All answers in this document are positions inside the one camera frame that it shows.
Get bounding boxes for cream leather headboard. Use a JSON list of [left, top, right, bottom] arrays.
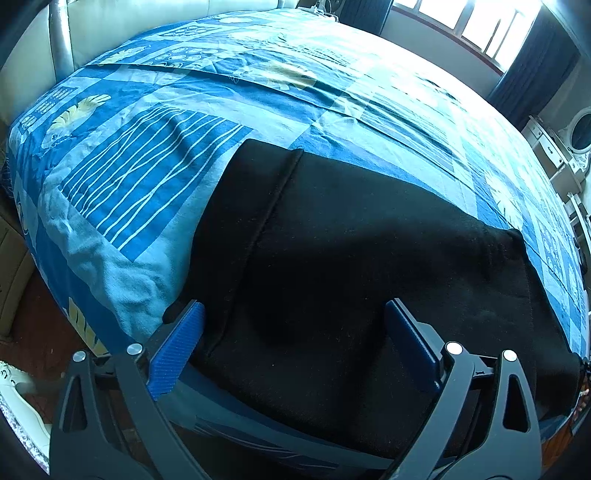
[[0, 0, 282, 125]]

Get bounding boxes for dark blue curtain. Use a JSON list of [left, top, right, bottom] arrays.
[[487, 23, 580, 130], [342, 0, 394, 37]]

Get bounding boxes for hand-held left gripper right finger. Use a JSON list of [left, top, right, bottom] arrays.
[[383, 299, 543, 480]]

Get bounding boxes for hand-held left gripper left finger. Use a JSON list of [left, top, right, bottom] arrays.
[[48, 300, 213, 480]]

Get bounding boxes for white dresser with mirror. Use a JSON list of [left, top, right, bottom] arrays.
[[522, 106, 591, 241]]

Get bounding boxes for blue patterned bed sheet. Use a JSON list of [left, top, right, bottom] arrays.
[[7, 7, 591, 472]]

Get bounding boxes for white shoe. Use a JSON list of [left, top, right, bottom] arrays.
[[0, 360, 51, 472]]

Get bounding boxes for black pants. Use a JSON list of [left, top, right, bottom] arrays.
[[163, 138, 581, 467]]

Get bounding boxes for window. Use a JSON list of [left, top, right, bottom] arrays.
[[392, 0, 546, 70]]

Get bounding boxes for white fan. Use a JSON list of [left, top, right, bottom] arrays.
[[298, 0, 345, 19]]

